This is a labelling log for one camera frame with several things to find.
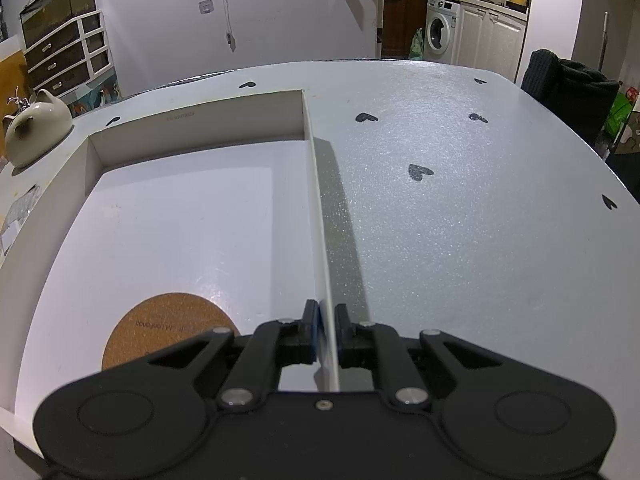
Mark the glass fish tank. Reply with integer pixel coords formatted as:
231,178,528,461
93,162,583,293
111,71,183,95
19,0,96,51

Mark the hanging white cable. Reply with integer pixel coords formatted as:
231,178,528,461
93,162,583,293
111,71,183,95
217,0,237,52

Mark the cat-shaped ceramic pot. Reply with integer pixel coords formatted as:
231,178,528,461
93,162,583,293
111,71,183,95
2,88,76,170

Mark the dark chair with black cloth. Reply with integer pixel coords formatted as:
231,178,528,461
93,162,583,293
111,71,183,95
520,48,621,159

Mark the round cork coaster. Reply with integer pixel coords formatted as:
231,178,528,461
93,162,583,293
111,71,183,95
101,292,241,372

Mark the white kitchen cabinet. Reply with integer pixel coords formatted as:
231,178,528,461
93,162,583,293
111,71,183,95
457,2,529,84

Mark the large green bag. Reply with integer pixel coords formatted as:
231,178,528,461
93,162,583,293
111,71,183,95
602,90,634,137

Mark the wooden board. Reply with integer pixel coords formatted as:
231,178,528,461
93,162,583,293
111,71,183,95
0,50,29,161

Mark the white washing machine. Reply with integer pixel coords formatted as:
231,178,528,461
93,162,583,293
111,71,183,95
424,0,462,65

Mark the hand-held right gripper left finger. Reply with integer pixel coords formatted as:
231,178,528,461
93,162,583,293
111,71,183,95
149,300,321,409

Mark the white drawer cabinet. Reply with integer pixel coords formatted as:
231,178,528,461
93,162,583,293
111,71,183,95
22,10,111,99

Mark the white cardboard box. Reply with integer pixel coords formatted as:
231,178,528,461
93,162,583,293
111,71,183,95
0,89,343,453

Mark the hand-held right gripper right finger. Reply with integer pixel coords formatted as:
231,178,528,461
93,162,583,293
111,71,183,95
334,304,504,408

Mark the white pole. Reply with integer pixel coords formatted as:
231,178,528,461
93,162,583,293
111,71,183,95
598,11,609,67

